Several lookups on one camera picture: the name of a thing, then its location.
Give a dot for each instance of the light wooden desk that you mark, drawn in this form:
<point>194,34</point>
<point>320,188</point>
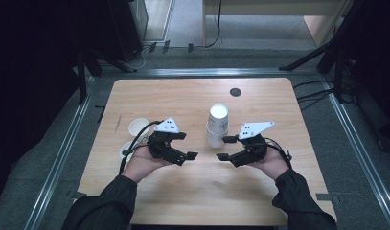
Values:
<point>263,8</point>

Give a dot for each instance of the black tripod stand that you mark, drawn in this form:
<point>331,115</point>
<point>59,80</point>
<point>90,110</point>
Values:
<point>310,57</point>

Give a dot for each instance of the small black floor bracket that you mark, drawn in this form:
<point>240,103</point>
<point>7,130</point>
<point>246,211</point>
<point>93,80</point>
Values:
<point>166,46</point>
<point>190,47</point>
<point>152,47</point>

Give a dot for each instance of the dark round table grommet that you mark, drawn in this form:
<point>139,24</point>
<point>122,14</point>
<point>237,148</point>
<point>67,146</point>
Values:
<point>235,92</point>

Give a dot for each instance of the metal floor rail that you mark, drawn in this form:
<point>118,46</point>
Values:
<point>60,163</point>
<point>215,72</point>
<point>358,153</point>

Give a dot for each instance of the black metal stand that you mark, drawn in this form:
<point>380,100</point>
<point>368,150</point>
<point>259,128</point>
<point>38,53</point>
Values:
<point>82,80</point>

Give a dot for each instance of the grey tape strip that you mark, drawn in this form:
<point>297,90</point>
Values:
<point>326,197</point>

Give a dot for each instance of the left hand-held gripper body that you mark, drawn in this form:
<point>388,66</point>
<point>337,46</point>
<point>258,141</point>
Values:
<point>159,147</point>

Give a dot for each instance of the person's right hand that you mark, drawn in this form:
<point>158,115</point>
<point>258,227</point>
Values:
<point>274,163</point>

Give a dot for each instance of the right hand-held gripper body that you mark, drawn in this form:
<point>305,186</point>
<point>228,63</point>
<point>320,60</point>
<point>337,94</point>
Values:
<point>255,148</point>

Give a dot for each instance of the person's left hand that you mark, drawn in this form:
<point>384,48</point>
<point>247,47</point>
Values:
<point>141,164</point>

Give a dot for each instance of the dark curtain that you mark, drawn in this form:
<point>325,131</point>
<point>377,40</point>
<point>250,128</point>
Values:
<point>29,80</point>
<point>381,64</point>

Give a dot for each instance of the black computer case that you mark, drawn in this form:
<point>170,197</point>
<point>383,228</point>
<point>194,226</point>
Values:
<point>125,28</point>

